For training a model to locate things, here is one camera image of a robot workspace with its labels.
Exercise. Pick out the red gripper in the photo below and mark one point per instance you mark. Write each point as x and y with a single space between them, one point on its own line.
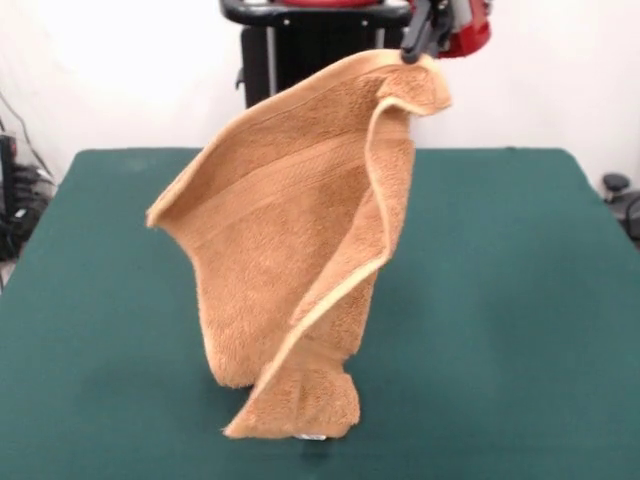
467 25

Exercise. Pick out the orange terry towel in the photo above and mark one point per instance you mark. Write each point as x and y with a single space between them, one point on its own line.
280 225

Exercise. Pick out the black box device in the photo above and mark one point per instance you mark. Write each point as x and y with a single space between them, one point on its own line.
7 170

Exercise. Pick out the dark green table cloth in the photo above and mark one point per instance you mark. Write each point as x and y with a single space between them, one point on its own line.
75 350

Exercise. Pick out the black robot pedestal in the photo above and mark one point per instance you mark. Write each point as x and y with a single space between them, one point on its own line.
260 50

